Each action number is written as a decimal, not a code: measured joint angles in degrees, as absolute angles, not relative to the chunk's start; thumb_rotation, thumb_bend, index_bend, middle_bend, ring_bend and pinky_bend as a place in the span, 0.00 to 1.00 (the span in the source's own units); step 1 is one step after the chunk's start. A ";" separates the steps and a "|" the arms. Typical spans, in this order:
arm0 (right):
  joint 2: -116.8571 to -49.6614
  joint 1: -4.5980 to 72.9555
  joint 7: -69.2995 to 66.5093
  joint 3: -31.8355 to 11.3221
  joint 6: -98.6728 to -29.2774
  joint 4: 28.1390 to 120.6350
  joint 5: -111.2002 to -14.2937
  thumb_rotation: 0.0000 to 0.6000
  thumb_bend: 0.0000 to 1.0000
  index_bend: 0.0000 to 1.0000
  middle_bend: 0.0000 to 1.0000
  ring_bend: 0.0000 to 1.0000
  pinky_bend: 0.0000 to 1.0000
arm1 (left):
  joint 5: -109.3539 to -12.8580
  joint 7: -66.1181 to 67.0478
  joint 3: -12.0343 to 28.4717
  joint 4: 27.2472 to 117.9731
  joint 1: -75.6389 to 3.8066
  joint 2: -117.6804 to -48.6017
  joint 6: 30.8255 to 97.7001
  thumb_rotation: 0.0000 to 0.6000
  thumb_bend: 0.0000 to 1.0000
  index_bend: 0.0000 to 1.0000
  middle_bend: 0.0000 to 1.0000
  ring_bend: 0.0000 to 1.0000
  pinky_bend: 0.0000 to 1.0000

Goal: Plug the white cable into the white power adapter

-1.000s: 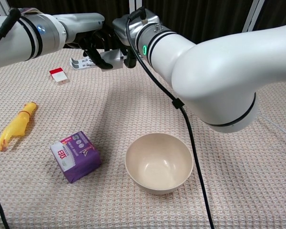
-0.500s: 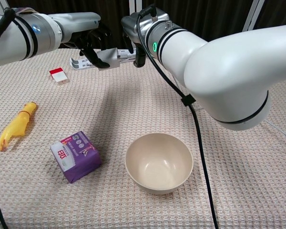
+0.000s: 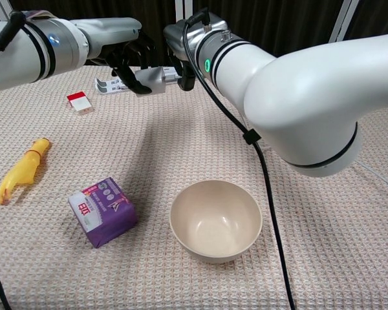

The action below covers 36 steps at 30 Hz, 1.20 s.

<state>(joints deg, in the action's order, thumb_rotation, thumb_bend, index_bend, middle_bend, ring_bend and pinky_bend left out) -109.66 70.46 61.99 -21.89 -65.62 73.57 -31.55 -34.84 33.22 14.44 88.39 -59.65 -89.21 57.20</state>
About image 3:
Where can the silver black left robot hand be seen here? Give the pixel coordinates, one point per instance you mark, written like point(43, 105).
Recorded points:
point(113, 30)

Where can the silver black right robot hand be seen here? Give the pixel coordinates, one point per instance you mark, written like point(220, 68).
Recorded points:
point(179, 34)

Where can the white power adapter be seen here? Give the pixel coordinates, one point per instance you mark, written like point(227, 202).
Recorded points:
point(152, 79)

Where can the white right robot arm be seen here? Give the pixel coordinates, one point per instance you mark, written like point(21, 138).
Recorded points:
point(310, 103)

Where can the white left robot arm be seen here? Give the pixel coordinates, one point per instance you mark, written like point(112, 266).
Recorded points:
point(19, 51)

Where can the white folding laptop stand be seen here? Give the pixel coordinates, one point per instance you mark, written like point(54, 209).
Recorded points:
point(111, 85)

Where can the red and white small box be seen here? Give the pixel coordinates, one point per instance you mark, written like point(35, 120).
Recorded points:
point(82, 103)

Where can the dark curtain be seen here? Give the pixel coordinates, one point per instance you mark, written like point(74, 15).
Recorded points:
point(278, 19)

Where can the beige checkered tablecloth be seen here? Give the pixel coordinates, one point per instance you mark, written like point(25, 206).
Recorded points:
point(148, 145)

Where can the yellow rubber chicken toy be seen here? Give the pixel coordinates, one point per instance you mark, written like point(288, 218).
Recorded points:
point(22, 168)

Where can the purple tissue pack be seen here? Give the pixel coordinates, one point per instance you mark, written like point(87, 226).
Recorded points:
point(106, 216)

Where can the beige bowl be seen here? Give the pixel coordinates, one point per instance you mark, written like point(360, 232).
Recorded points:
point(213, 223)

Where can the white upright frame post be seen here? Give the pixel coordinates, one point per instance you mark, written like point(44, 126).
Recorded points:
point(184, 8)

